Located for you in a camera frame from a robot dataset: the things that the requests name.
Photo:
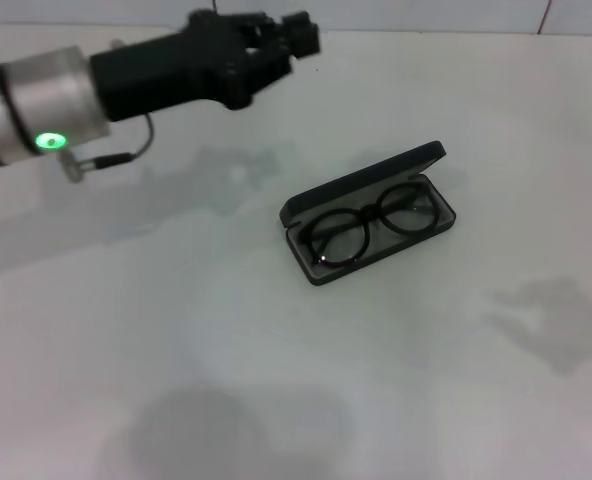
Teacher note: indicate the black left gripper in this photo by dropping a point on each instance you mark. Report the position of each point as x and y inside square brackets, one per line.
[176, 70]

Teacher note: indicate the black glasses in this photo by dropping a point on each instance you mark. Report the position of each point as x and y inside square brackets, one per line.
[341, 240]

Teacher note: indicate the black glasses case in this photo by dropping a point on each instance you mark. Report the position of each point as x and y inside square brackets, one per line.
[326, 270]

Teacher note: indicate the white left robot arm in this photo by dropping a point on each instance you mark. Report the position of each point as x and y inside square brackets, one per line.
[36, 105]

